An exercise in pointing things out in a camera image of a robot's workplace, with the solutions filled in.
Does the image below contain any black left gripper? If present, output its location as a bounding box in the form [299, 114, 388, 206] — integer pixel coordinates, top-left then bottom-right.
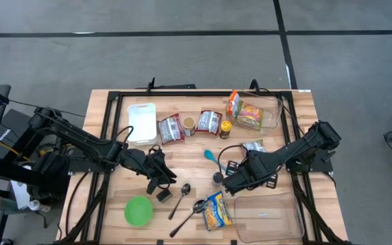
[119, 146, 178, 195]

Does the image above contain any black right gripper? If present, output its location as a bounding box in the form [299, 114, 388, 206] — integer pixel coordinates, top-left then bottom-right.
[218, 151, 279, 197]

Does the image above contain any black-lid spice jar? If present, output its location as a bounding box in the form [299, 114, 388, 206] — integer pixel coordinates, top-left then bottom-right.
[212, 171, 225, 187]

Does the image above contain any green black pepper tin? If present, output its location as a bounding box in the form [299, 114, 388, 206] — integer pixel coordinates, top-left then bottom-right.
[156, 189, 174, 204]

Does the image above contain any red and green ramen packet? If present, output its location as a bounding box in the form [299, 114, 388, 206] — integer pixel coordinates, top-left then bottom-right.
[242, 139, 267, 154]

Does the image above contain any yellow-lid spice jar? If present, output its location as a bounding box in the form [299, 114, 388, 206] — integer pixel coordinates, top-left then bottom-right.
[218, 120, 233, 140]

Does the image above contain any tan-lid spice jar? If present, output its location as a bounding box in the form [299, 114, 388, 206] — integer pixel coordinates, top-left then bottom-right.
[182, 116, 197, 137]

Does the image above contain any yellow green food packet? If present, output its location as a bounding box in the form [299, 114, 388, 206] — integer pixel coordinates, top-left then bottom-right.
[235, 101, 264, 132]

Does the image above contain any blue ramen packet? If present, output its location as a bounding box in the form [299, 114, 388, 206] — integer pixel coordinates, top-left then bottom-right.
[201, 190, 234, 232]

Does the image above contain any teal plastic spoon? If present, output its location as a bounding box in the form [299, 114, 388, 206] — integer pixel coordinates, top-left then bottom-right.
[203, 149, 227, 173]

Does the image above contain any green plastic bowl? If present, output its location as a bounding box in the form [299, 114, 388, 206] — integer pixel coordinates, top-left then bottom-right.
[124, 195, 154, 228]

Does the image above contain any white plastic bin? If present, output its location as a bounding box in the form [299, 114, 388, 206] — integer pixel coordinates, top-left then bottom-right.
[127, 102, 159, 146]

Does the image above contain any orange ramen packet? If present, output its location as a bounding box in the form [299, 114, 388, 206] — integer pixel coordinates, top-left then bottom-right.
[226, 89, 242, 118]

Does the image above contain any white paper sheet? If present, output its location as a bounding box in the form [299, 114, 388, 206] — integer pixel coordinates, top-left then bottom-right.
[10, 178, 32, 210]

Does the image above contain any black support stand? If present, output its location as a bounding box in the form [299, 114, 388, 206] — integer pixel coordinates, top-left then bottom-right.
[0, 149, 71, 205]

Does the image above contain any black box white logo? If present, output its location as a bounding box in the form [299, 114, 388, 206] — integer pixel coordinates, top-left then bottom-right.
[0, 108, 51, 164]

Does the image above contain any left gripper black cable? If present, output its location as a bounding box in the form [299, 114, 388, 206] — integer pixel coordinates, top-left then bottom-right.
[147, 144, 172, 191]

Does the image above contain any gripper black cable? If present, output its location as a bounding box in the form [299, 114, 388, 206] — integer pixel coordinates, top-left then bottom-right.
[147, 144, 172, 191]
[217, 144, 248, 171]

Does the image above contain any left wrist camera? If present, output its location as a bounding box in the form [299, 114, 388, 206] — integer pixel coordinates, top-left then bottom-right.
[148, 149, 167, 167]

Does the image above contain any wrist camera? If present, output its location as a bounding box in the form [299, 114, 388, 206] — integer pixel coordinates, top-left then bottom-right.
[248, 151, 268, 171]
[148, 149, 167, 167]

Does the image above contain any dark-handled metal spoon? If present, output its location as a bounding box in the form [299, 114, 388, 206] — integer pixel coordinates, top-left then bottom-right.
[169, 199, 206, 238]
[167, 182, 192, 221]

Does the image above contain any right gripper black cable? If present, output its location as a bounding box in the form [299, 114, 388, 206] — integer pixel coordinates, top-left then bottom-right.
[217, 144, 248, 171]

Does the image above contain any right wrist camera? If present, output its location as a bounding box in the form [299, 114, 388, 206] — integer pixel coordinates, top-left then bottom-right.
[248, 151, 268, 171]

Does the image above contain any black table frame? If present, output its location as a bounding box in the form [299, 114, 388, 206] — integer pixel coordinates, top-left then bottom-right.
[59, 88, 350, 245]

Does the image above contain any thin black cable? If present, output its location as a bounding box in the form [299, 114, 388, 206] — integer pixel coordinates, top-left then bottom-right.
[7, 98, 86, 118]

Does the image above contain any yellow cable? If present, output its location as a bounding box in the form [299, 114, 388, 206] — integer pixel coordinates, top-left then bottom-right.
[7, 142, 30, 161]

